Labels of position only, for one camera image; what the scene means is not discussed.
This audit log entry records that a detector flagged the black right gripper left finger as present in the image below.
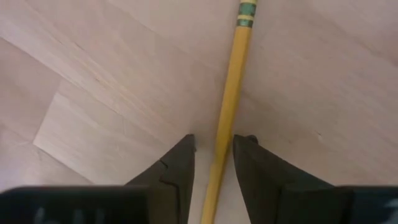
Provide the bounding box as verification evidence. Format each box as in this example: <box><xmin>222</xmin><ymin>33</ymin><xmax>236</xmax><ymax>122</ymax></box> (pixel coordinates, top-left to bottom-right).
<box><xmin>124</xmin><ymin>134</ymin><xmax>197</xmax><ymax>224</ymax></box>

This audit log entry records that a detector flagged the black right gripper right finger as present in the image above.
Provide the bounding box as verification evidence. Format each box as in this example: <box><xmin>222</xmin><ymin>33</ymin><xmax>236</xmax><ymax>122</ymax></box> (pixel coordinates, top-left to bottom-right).
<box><xmin>232</xmin><ymin>134</ymin><xmax>354</xmax><ymax>224</ymax></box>

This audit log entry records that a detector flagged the yellow pencil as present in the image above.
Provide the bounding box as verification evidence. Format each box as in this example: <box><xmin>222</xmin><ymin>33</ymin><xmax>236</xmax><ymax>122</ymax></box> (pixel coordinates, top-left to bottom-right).
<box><xmin>200</xmin><ymin>0</ymin><xmax>259</xmax><ymax>224</ymax></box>

